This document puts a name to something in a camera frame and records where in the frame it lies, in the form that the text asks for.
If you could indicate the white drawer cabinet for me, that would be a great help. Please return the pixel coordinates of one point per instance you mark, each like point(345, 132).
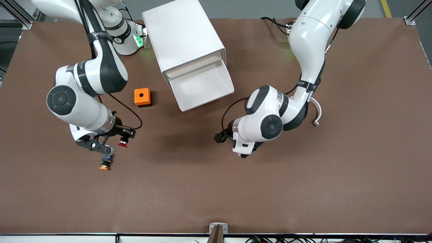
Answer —
point(182, 30)

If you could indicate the aluminium frame profile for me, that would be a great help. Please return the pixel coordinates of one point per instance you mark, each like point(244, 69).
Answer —
point(416, 13)
point(20, 15)

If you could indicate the orange push button switch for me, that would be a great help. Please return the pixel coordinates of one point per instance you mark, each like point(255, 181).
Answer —
point(106, 164)

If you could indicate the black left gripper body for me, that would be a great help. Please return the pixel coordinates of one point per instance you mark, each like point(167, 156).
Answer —
point(230, 130)

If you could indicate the white curved plastic bracket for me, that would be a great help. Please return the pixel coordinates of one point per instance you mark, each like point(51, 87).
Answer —
point(318, 111)

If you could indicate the red push button switch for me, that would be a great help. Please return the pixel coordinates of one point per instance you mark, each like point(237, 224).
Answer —
point(123, 143)

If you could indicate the orange box with hole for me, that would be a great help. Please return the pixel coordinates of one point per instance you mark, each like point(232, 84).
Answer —
point(141, 96)

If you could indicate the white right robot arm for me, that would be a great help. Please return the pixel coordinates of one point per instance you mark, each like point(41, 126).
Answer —
point(81, 108)

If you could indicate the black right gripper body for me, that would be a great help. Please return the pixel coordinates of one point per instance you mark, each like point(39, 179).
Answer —
point(117, 128)

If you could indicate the table edge frame rail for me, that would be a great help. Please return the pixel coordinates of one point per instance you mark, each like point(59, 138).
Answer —
point(67, 238)

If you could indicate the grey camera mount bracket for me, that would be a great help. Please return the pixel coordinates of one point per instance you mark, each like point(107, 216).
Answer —
point(218, 230)

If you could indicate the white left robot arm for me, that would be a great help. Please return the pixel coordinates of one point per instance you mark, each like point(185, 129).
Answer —
point(307, 44)

